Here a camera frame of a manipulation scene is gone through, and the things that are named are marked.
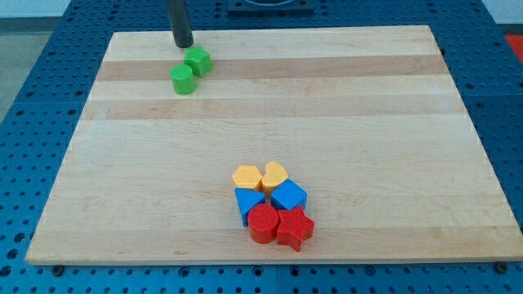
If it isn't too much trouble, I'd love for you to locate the green cylinder block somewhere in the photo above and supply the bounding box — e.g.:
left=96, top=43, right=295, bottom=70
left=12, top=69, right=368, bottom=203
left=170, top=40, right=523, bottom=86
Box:
left=170, top=65, right=196, bottom=95

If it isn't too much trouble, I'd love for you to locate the red cylinder block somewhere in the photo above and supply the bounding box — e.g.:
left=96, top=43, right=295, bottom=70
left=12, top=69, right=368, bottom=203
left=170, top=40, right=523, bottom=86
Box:
left=248, top=203, right=279, bottom=243

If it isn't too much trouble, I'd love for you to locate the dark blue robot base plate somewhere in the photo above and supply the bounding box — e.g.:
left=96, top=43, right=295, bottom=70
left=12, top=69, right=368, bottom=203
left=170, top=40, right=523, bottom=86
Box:
left=226, top=0, right=315, bottom=15

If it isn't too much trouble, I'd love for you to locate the yellow heart block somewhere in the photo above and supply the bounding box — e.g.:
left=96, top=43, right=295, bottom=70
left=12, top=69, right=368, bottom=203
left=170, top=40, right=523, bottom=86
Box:
left=261, top=162, right=288, bottom=194

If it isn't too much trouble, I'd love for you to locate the yellow hexagon block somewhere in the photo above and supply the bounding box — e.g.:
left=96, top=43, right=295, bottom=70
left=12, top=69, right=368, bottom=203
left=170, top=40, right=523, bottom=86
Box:
left=232, top=165, right=262, bottom=191

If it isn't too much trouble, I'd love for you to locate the red star block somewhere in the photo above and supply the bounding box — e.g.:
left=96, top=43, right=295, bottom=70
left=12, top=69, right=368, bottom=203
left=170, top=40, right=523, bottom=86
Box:
left=276, top=205, right=315, bottom=252

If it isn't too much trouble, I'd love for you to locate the blue triangle block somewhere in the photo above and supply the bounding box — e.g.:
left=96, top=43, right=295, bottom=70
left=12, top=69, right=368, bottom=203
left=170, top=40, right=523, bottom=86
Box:
left=235, top=188, right=266, bottom=227

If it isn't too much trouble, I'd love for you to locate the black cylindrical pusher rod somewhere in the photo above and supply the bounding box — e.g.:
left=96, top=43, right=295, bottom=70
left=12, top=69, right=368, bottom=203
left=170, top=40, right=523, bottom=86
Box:
left=165, top=0, right=194, bottom=48

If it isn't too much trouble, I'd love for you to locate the blue cube block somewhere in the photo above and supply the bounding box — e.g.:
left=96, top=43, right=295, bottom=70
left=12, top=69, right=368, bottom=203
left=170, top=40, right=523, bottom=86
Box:
left=270, top=179, right=308, bottom=210

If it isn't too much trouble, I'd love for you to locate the green star block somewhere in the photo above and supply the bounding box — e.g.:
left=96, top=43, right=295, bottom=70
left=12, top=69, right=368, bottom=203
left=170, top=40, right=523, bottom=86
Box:
left=184, top=46, right=213, bottom=78

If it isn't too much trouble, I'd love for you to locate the wooden board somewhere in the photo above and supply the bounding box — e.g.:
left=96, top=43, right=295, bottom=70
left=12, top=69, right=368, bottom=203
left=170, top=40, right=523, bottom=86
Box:
left=25, top=25, right=522, bottom=265

